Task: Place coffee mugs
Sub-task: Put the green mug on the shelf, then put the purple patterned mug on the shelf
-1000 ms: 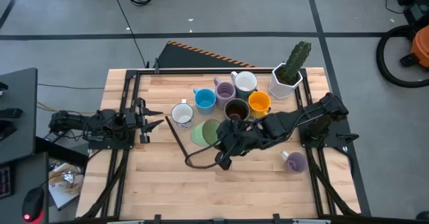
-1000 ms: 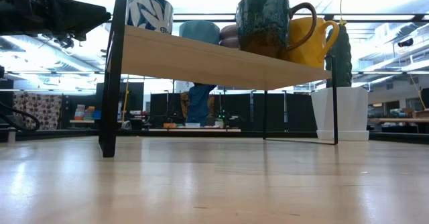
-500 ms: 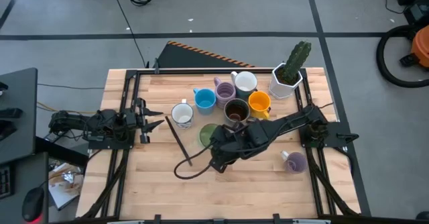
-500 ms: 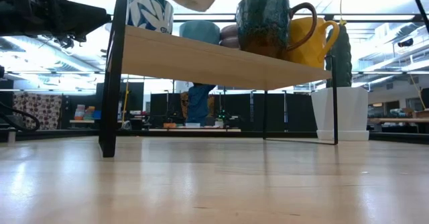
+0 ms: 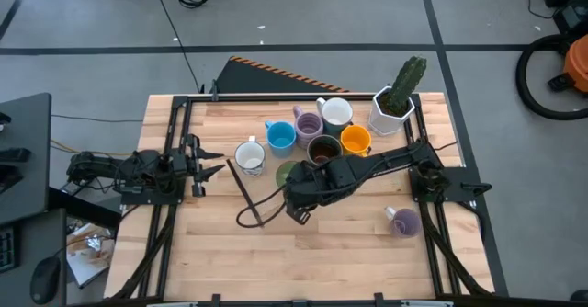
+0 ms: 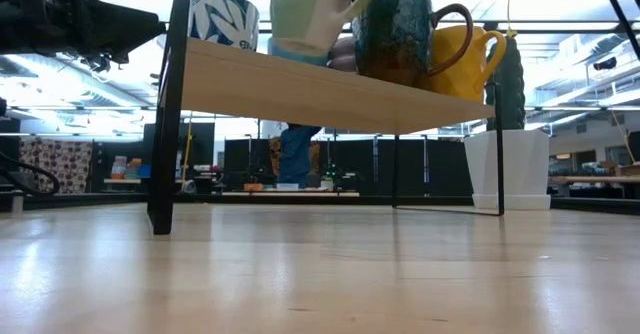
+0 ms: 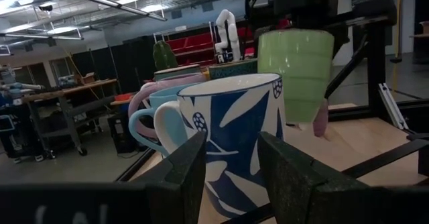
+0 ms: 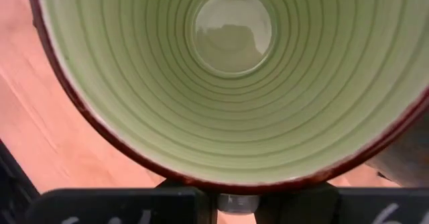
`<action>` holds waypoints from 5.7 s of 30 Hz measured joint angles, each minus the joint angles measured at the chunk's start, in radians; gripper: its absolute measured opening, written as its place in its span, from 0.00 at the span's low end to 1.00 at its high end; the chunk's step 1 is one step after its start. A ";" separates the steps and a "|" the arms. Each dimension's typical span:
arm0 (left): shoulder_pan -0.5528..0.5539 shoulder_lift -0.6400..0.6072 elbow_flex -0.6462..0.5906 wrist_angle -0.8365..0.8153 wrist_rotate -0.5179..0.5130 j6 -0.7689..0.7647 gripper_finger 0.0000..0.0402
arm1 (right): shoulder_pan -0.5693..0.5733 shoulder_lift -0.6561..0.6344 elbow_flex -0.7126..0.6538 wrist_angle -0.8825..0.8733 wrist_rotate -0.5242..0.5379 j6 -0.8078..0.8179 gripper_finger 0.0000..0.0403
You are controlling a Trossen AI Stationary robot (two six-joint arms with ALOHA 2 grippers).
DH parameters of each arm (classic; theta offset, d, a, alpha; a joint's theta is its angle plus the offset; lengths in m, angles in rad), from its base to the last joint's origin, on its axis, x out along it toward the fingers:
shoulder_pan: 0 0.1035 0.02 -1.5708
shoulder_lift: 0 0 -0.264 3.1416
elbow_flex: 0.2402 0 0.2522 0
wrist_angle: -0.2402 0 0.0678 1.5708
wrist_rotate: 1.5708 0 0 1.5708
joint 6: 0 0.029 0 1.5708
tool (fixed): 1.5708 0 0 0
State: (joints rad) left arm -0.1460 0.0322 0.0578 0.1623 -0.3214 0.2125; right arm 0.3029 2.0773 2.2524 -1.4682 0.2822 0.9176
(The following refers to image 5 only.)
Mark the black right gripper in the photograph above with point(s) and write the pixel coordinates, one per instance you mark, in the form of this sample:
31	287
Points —
305	185

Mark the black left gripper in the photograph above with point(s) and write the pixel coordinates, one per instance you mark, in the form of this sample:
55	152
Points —
184	165

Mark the blue brown glazed mug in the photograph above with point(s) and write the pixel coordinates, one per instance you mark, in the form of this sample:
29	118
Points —
324	151

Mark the white blue floral mug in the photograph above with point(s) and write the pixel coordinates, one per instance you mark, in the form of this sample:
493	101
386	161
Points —
250	157

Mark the blue faceted mug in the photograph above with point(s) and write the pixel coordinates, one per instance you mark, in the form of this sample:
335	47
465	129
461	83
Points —
281	137

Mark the pink ribbed mug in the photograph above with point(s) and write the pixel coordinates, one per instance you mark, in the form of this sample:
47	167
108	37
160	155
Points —
308	125

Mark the teal mug white interior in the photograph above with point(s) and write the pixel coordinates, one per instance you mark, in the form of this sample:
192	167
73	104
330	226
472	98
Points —
336	111

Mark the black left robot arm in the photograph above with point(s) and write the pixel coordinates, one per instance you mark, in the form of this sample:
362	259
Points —
101	167

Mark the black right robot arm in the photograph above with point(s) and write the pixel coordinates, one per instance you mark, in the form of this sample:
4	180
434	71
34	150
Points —
381	162

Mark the wooden shelf riser black legs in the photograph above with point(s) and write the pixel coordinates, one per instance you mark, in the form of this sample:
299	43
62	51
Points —
243	189

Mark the yellow faceted mug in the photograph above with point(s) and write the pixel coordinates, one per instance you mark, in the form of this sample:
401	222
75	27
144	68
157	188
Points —
355	140

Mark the black ramp orange stripes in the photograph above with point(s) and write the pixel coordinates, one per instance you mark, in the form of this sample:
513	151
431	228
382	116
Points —
257	79

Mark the green cactus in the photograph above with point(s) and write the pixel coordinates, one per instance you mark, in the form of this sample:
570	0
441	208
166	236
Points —
406	84

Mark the white paper pile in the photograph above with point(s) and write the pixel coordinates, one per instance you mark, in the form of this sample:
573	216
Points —
92	265

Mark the black desk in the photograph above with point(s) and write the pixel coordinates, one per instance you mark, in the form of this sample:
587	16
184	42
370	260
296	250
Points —
32	160

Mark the black computer mouse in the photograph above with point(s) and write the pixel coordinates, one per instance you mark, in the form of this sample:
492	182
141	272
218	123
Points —
45	279

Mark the black keyboard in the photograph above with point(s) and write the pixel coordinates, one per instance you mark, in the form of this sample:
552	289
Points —
7	249

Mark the black orange vacuum cleaner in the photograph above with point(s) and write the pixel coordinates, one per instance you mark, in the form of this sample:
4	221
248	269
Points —
519	75

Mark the black equipment case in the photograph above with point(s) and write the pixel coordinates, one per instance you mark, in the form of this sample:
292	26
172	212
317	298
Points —
572	13

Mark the black rig frame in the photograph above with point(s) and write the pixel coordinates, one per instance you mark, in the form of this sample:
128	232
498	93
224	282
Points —
179	252

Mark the silver metal bracket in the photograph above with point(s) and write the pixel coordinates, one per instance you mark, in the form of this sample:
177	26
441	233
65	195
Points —
172	303
427	303

